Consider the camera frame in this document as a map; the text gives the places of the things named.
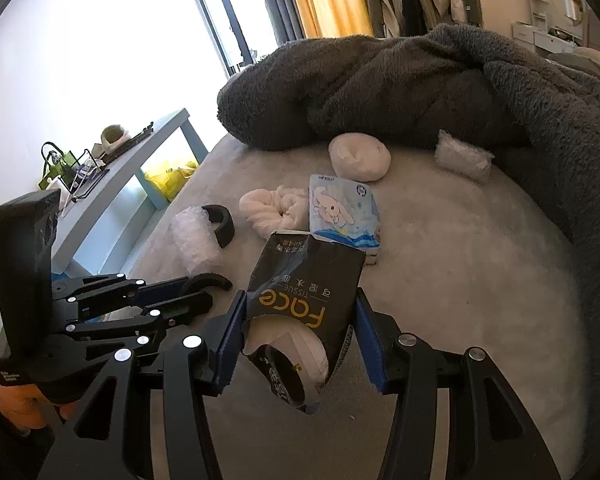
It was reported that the round mirror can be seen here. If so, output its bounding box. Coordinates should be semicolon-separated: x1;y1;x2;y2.
565;0;588;26

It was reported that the black wire rack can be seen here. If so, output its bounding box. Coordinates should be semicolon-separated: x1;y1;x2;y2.
65;147;111;198

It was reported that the dark-framed window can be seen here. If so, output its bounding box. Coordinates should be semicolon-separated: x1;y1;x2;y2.
185;0;261;73

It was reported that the light blue side table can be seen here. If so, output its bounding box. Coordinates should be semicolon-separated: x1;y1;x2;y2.
50;107;211;276

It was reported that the green handbag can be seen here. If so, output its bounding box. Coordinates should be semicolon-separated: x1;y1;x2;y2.
37;141;81;191

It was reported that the white dresser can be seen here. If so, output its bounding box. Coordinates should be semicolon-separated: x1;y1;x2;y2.
512;0;588;51

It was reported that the large bubble wrap roll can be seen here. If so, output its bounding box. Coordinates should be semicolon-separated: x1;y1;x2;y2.
170;205;226;276

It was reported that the person's left hand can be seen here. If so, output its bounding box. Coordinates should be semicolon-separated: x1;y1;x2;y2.
0;377;76;431

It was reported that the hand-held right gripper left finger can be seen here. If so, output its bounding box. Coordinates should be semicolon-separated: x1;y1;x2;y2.
35;290;248;480

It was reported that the white rolled cloth ball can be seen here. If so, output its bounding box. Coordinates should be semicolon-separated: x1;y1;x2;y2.
328;131;392;182

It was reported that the black curved strap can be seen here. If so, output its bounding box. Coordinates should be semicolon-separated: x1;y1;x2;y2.
180;272;234;297

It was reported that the black tissue pack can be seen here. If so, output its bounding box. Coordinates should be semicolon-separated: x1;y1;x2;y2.
241;230;367;416

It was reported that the green and white bowl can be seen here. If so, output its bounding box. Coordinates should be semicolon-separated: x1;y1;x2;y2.
100;124;131;153

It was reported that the person's left forearm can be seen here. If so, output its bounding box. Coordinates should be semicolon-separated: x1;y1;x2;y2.
0;355;81;480

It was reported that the grey fleece patterned blanket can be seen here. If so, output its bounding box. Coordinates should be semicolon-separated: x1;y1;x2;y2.
216;22;600;361

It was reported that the dark stick bundle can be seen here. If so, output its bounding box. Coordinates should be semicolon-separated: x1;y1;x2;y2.
102;121;154;163

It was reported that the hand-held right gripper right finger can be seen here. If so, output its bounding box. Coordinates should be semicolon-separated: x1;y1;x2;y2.
355;287;563;480

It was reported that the yellow plastic bag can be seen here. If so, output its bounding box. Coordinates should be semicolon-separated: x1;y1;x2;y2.
145;157;201;201

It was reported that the blue cartoon tissue pack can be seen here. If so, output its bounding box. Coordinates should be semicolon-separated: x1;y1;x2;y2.
307;174;382;266

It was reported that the black ring band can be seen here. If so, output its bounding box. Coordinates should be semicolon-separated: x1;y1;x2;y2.
200;204;236;250

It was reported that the grey curtain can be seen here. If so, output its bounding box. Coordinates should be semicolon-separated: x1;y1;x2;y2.
257;0;313;43

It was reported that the white crumpled cloth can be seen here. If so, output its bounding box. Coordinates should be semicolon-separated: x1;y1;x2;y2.
239;185;313;238

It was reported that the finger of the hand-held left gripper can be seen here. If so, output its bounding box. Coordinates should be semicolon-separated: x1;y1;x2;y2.
65;291;215;361
50;272;191;323

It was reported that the grey bed mattress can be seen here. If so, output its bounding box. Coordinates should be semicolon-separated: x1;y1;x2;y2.
0;132;600;480

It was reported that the beige pillow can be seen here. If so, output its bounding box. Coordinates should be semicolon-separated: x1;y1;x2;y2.
550;47;600;81

